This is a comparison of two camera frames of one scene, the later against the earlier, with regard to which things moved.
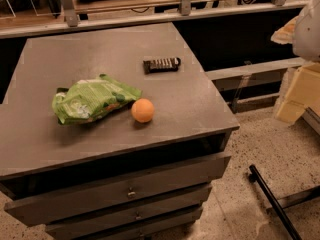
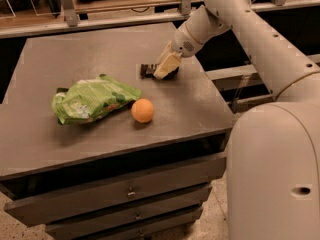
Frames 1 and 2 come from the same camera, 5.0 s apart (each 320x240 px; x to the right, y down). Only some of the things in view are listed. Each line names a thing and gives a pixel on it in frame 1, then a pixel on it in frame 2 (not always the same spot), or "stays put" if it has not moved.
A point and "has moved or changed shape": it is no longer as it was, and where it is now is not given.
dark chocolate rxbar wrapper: (161, 65) has moved or changed shape
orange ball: (142, 110) stays put
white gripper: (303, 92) -> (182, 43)
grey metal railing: (71, 20) stays put
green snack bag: (88, 99) stays put
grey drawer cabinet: (115, 177) stays put
